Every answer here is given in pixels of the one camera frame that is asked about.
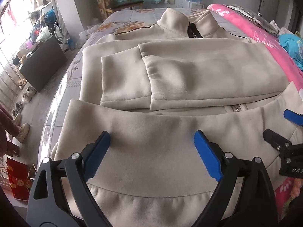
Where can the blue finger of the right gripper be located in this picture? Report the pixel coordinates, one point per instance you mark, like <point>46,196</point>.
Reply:
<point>275,140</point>
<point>293,117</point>

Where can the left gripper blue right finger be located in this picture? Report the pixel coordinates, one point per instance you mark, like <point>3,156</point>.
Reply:
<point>208,155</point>

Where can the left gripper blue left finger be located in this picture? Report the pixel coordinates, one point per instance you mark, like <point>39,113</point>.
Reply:
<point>93,155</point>

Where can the beige zip jacket black trim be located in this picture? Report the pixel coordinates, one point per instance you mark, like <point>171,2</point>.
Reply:
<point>152,88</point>

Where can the cyan cartoon clothing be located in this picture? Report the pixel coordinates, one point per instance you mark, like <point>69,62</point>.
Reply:
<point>293,45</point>

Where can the red gift bag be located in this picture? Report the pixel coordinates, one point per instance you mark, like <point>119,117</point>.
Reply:
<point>19,181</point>

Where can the white sneaker pair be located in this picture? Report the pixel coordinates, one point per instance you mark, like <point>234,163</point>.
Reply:
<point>28,94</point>

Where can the grey slipper pair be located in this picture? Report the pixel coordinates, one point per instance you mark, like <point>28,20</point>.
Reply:
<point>17,108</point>

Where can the person in maroon trousers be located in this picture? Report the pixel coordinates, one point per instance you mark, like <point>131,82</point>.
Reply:
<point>12,126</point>

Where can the dark low cabinet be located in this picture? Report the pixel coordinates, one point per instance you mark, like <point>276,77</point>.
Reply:
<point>40,66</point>

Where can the grey patterned pillow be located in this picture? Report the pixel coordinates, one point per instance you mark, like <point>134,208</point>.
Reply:
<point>255,19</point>

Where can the white plastic bag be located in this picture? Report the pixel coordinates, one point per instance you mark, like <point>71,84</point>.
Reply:
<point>84,35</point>

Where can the blue bicycle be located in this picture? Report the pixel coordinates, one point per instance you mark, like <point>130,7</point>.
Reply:
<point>53,26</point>

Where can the wall power socket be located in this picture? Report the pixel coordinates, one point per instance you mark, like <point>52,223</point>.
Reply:
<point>171,2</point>

